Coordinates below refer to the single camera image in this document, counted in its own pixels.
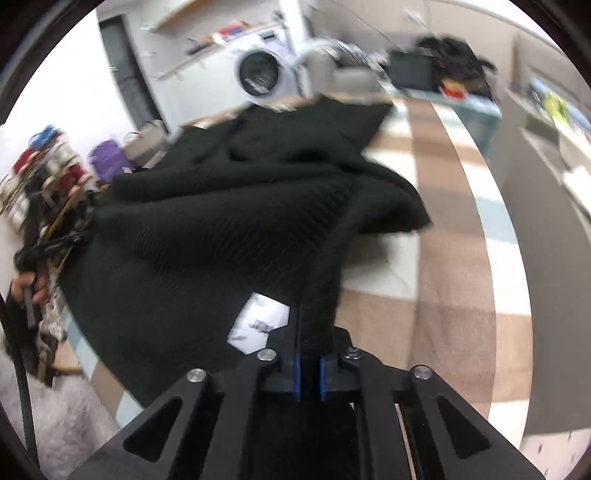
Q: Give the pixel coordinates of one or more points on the woven laundry basket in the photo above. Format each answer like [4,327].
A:
[139,147]

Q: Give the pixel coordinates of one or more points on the grey sofa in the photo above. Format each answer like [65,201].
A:
[337,67]

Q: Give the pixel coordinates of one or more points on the black monitor box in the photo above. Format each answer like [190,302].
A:
[410,70]

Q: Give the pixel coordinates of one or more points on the pile of black clothes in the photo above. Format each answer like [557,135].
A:
[455,59]

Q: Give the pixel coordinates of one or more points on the white garment tag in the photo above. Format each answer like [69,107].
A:
[255,321]

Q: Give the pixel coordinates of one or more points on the checkered bed cover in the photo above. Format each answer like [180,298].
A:
[454,294]

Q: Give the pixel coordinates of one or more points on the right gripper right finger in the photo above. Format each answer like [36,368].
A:
[367,420]

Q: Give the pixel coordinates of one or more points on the purple bag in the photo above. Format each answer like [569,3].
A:
[108,160]

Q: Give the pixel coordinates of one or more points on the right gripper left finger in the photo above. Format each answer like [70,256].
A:
[199,428]

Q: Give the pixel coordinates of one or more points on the wooden shoe rack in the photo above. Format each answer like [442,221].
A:
[50,169]

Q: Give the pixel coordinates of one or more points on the left hand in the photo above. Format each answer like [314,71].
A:
[37,285]

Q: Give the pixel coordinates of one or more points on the green plush toy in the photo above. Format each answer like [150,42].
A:
[557,108]

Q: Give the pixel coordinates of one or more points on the red snack cup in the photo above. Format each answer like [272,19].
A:
[453,89]

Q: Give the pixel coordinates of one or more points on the white washing machine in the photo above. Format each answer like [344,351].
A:
[263,61]

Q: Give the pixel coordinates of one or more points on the black knit garment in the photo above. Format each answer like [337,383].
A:
[266,203]

